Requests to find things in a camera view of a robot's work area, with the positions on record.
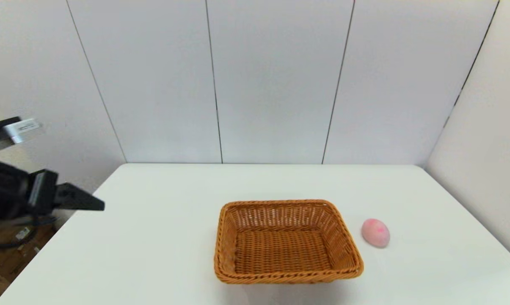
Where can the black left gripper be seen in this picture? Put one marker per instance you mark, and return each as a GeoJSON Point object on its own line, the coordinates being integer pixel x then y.
{"type": "Point", "coordinates": [41, 192]}

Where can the low cardboard box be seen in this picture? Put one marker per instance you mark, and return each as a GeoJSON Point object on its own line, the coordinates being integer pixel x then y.
{"type": "Point", "coordinates": [1, 271]}

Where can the brown wicker basket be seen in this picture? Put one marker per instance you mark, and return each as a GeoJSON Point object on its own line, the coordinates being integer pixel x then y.
{"type": "Point", "coordinates": [280, 250]}

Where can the pink peach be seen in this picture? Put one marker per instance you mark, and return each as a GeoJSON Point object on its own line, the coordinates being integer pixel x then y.
{"type": "Point", "coordinates": [375, 233]}

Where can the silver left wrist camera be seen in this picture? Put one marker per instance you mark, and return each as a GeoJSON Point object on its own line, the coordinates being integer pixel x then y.
{"type": "Point", "coordinates": [20, 129]}

